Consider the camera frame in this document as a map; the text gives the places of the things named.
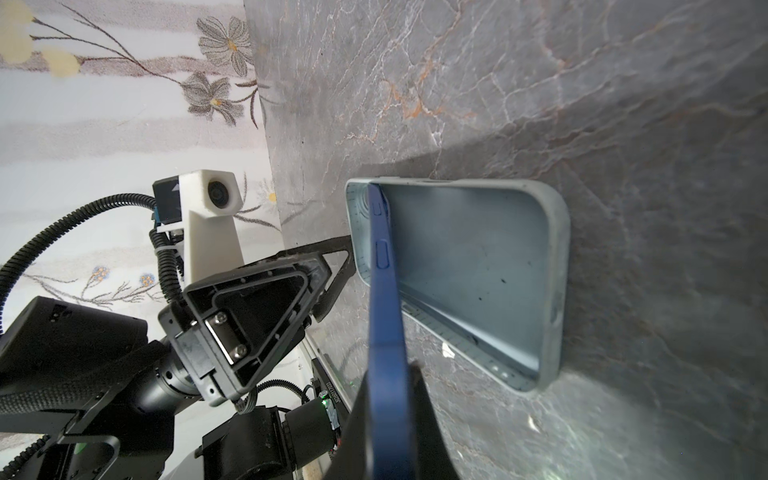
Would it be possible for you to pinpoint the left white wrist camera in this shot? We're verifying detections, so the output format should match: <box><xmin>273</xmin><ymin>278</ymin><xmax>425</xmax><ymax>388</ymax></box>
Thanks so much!
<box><xmin>152</xmin><ymin>170</ymin><xmax>244</xmax><ymax>285</ymax></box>

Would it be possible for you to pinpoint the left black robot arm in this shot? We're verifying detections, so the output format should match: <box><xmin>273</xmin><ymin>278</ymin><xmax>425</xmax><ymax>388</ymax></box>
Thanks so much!
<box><xmin>1</xmin><ymin>236</ymin><xmax>355</xmax><ymax>479</ymax></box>

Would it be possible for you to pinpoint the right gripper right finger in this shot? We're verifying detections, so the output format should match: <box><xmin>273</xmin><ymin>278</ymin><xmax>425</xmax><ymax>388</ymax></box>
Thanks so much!
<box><xmin>410</xmin><ymin>362</ymin><xmax>459</xmax><ymax>480</ymax></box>

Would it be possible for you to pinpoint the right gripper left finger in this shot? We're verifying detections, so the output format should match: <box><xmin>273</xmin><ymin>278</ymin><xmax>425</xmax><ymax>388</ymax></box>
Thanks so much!
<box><xmin>323</xmin><ymin>374</ymin><xmax>368</xmax><ymax>480</ymax></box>

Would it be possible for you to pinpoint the black phone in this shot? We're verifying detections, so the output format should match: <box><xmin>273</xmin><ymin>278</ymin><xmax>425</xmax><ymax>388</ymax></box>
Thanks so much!
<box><xmin>367</xmin><ymin>183</ymin><xmax>416</xmax><ymax>479</ymax></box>

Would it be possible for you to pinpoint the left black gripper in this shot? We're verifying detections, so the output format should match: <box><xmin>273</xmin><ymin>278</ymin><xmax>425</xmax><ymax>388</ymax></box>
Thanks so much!
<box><xmin>158</xmin><ymin>235</ymin><xmax>356</xmax><ymax>406</ymax></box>

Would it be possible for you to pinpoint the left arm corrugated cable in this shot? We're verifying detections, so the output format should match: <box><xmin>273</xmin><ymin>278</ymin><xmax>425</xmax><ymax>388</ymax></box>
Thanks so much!
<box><xmin>0</xmin><ymin>193</ymin><xmax>184</xmax><ymax>307</ymax></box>

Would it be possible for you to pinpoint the translucent green case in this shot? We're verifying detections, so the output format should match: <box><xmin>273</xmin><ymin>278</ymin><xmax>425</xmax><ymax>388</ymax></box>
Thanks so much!
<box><xmin>346</xmin><ymin>177</ymin><xmax>571</xmax><ymax>395</ymax></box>

